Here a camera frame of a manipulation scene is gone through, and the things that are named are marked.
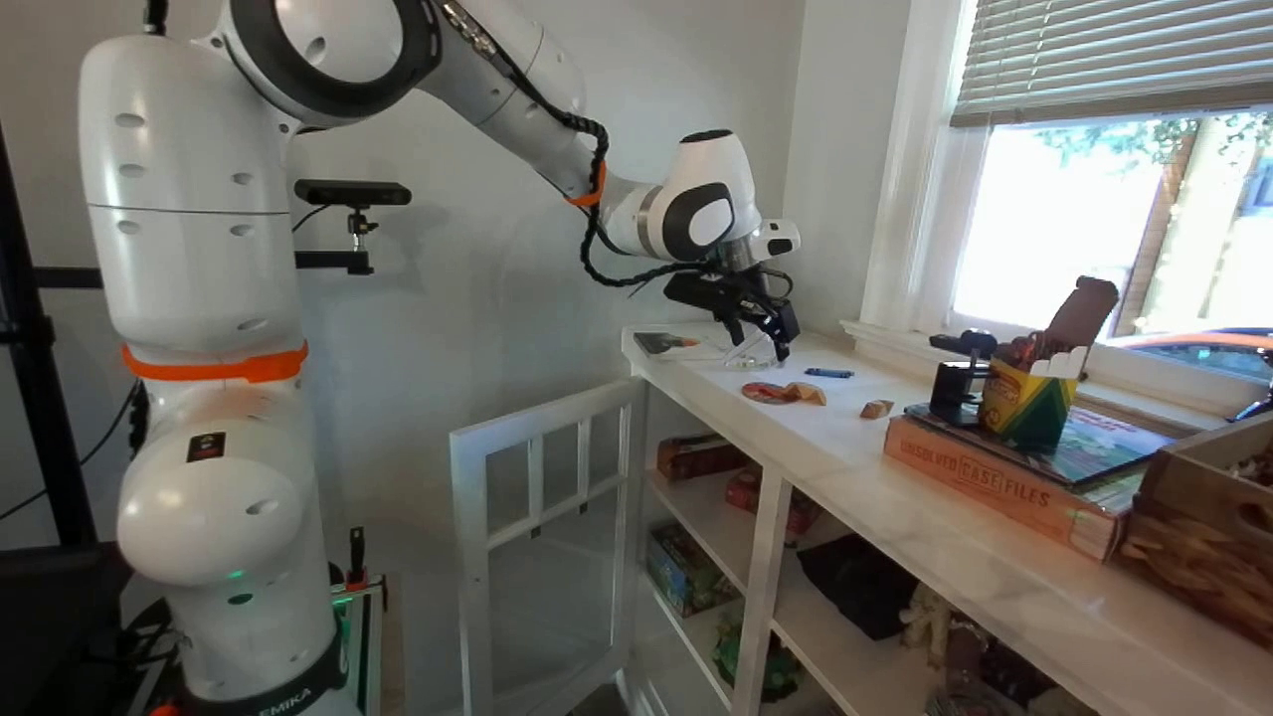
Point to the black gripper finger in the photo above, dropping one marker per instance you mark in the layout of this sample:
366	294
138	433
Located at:
732	324
779	328

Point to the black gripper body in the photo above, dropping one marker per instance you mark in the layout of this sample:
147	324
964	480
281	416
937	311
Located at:
745	293

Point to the clear plastic zip bag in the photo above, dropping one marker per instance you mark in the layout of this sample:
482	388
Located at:
750	355

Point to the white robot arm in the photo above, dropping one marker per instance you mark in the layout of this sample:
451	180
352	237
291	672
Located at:
185	177

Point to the white shelf cabinet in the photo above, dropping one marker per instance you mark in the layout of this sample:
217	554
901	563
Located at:
1106	637

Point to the white cabinet door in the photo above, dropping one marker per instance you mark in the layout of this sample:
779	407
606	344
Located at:
545	531

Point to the blue pen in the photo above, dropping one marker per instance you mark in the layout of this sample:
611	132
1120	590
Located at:
827	372

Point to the brown food on plate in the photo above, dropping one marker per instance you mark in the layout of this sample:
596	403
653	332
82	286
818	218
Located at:
783	389

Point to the small brown item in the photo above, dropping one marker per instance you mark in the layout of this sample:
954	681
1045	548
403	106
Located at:
872	411

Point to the black jar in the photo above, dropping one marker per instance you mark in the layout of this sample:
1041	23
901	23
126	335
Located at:
960	384

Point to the crayon box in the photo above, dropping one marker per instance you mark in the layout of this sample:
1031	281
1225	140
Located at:
1027	407

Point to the window blind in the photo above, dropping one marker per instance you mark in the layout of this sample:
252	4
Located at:
1037	61

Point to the wooden crate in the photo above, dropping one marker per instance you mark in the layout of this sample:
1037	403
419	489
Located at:
1204	527

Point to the black camera on stand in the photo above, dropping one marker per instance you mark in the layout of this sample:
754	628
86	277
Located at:
352	212

